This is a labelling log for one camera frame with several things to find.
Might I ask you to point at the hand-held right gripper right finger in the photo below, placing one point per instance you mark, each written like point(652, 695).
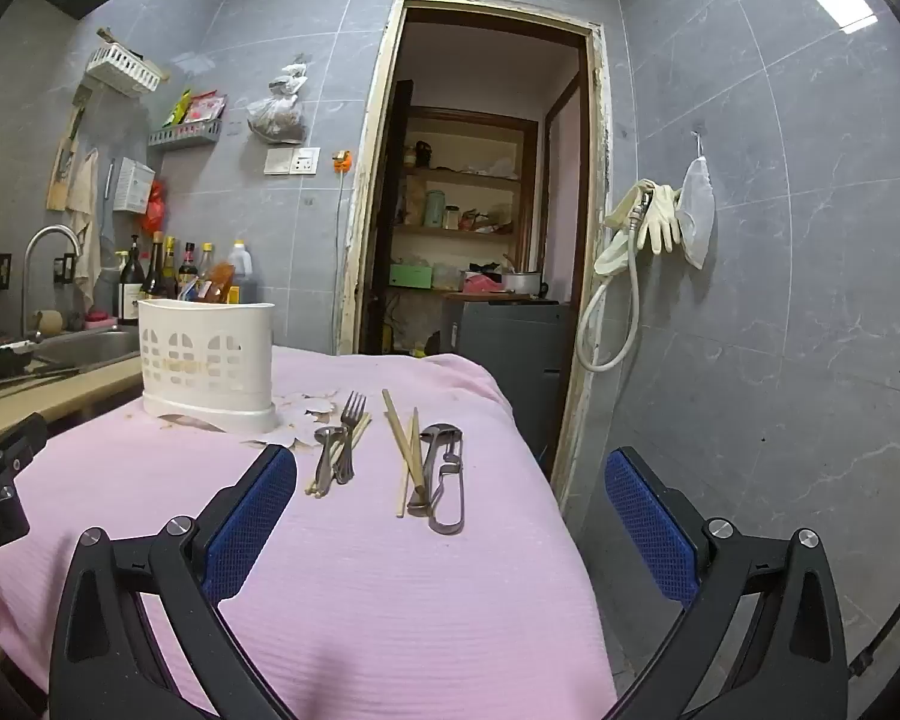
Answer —
point(649, 525)

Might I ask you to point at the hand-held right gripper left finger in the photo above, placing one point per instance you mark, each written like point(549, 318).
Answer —
point(259, 517)

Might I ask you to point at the wooden chopstick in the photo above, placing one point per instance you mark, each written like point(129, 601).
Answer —
point(311, 491)
point(394, 450)
point(365, 421)
point(417, 450)

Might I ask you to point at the metal fork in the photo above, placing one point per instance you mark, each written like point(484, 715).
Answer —
point(353, 409)

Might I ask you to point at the white plastic utensil holder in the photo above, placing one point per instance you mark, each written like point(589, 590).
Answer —
point(195, 330)

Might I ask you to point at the metal peeler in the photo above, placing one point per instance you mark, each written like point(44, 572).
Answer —
point(441, 436)

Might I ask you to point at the beige kitchen counter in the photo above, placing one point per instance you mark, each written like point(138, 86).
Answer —
point(45, 405)

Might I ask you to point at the pink tablecloth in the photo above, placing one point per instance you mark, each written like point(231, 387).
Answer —
point(390, 600)

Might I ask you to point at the steel sink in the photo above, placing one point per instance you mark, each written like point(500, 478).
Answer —
point(94, 349)

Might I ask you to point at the brown loofah ball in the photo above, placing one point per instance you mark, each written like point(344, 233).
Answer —
point(46, 325)

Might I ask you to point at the pink soap dish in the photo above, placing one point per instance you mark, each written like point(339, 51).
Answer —
point(101, 322)

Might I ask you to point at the dark grey cabinet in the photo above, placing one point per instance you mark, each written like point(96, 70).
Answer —
point(510, 345)

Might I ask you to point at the orange spice packet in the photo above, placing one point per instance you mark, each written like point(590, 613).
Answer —
point(217, 285)

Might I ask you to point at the dark white-label wine bottle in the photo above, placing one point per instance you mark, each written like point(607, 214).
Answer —
point(129, 292)

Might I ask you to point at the dark oil jug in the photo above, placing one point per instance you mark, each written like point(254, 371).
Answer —
point(241, 274)

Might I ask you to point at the dark red-label sauce bottle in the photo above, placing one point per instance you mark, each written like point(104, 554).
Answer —
point(187, 270)

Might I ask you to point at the dark soy sauce bottle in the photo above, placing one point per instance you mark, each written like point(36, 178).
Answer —
point(154, 277)

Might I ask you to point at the dark yellow-cap sauce bottle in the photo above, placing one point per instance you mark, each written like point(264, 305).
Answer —
point(169, 270)

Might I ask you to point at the slim yellow-cap bottle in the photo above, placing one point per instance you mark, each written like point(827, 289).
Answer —
point(206, 259)

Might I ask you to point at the steel faucet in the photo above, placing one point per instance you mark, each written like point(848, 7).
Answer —
point(45, 234)

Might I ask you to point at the small steel pot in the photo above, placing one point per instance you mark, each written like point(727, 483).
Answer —
point(521, 283)

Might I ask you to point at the cream rubber glove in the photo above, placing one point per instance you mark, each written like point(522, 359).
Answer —
point(660, 217)
point(613, 251)

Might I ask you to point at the green box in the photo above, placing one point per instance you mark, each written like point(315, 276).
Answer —
point(409, 277)

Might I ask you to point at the red cloth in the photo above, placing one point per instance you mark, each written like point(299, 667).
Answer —
point(484, 285)

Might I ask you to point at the wooden cutting board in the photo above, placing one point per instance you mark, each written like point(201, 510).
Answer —
point(58, 191)

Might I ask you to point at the beige hanging towel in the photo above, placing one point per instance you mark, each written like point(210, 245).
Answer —
point(84, 195)

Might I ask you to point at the white mesh bag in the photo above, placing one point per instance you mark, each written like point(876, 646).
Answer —
point(697, 210)

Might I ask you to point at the red plastic bag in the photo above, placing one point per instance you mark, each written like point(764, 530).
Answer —
point(155, 206)

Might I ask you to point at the green canister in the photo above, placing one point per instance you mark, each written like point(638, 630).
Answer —
point(433, 210)

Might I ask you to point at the wooden shelf unit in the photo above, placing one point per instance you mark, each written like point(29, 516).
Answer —
point(457, 181)

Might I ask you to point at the hanging plastic bag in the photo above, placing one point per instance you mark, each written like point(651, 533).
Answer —
point(276, 120)

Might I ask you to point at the red seasoning packet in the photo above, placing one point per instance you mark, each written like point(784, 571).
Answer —
point(208, 106)

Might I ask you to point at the green seasoning packet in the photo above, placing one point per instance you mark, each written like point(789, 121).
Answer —
point(176, 109)

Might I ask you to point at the black wall socket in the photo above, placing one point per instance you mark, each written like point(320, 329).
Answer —
point(1, 271)
point(64, 268)

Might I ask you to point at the white slotted wall box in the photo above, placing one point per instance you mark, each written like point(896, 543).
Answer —
point(131, 184)

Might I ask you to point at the white wall switch panel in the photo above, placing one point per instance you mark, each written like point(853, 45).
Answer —
point(292, 161)

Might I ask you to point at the orange wall hook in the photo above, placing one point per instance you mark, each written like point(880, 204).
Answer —
point(343, 160)

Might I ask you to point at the worn wooden door frame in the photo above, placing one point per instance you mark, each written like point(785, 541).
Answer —
point(367, 165)

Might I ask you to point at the grey wall shelf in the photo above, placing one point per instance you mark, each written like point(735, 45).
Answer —
point(184, 135)

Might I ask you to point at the white wall basket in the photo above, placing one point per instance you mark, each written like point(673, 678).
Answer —
point(124, 75)

